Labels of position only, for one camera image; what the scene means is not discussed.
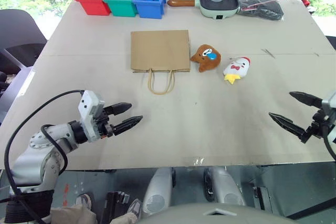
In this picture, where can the grey robot torso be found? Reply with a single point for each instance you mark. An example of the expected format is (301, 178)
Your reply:
(218, 214)

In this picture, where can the silver robot leg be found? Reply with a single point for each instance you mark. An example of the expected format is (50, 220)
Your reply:
(225, 187)
(158, 190)

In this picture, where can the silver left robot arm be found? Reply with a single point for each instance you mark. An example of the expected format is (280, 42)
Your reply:
(34, 155)

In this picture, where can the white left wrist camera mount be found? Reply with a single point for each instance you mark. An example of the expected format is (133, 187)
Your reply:
(89, 113)

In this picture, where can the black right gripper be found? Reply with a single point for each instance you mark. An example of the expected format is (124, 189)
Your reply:
(319, 127)

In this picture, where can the black device under table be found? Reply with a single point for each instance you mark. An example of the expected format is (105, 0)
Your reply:
(116, 200)

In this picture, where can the blue plastic bin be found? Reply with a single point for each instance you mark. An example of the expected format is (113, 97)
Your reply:
(149, 3)

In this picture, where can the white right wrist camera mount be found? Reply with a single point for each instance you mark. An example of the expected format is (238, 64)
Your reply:
(329, 103)

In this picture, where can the green plastic bin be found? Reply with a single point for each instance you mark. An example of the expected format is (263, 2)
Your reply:
(119, 2)

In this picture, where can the white chicken plush toy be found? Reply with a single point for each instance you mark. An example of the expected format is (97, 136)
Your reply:
(237, 68)

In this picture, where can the brown plush toy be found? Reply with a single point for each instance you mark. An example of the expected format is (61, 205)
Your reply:
(206, 60)

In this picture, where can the black office chair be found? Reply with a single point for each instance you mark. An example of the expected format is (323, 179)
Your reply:
(18, 35)

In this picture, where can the black plastic wrapped bundle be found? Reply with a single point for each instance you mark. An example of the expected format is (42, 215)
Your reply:
(262, 7)

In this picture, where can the pale green electric frying pan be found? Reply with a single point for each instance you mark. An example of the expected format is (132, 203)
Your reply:
(218, 6)

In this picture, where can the brown paper bag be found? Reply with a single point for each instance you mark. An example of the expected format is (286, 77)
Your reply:
(160, 51)

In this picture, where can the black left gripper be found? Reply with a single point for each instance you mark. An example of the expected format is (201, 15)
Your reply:
(104, 127)

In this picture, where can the person's khaki trouser legs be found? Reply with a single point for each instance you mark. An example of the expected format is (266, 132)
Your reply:
(71, 214)

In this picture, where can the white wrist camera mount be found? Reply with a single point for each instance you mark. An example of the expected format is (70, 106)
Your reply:
(329, 103)
(89, 113)

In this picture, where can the grey person's shoe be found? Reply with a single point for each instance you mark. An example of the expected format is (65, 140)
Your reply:
(84, 200)
(135, 208)

